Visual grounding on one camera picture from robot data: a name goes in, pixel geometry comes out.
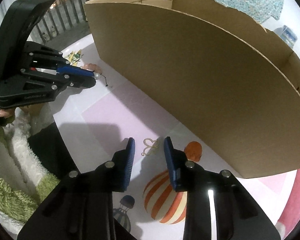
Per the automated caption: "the blue water jug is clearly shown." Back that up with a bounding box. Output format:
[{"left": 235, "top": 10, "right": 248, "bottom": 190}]
[{"left": 274, "top": 25, "right": 298, "bottom": 48}]

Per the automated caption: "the person left forearm fluffy sleeve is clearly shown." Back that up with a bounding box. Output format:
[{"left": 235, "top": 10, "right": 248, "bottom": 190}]
[{"left": 0, "top": 104, "right": 59, "bottom": 235}]

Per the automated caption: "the brown cardboard box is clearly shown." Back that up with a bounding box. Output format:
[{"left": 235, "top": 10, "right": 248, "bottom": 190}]
[{"left": 84, "top": 0, "right": 300, "bottom": 178}]

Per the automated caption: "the pink floral blanket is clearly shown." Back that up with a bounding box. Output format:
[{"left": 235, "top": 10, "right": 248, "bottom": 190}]
[{"left": 275, "top": 169, "right": 300, "bottom": 239}]

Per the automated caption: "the gold flower earring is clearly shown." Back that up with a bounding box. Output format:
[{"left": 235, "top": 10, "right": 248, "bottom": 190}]
[{"left": 141, "top": 138, "right": 160, "bottom": 157}]

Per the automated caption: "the pink orange bead bracelet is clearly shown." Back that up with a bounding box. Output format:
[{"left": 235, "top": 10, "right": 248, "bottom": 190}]
[{"left": 82, "top": 63, "right": 103, "bottom": 74}]

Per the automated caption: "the person left hand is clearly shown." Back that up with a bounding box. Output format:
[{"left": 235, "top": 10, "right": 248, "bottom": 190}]
[{"left": 0, "top": 108, "right": 15, "bottom": 119}]

